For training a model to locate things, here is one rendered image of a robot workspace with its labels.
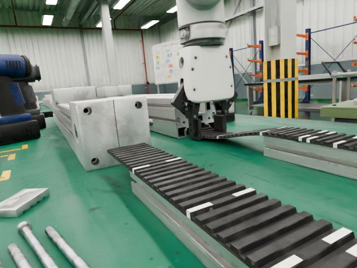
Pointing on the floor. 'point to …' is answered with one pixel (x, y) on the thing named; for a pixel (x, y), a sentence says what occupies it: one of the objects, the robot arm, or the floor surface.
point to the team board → (166, 62)
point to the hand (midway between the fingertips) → (208, 127)
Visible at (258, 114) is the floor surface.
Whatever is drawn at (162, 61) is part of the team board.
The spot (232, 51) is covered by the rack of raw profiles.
